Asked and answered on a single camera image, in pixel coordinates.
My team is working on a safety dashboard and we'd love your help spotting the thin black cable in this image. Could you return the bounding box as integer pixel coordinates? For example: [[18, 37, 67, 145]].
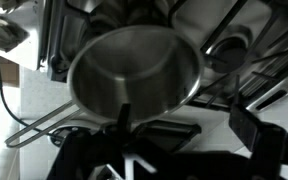
[[0, 54, 30, 129]]

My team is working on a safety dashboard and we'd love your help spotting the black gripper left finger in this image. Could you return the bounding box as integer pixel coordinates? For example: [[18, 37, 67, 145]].
[[47, 103, 142, 180]]

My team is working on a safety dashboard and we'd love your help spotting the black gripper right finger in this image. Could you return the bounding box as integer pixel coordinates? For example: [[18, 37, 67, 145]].
[[228, 103, 288, 180]]

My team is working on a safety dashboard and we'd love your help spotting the steel pot with wire handle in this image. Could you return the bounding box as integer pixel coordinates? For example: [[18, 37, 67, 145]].
[[4, 24, 206, 149]]

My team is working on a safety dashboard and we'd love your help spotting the stainless steel gas stove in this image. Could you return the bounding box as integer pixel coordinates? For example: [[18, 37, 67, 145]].
[[0, 0, 288, 113]]

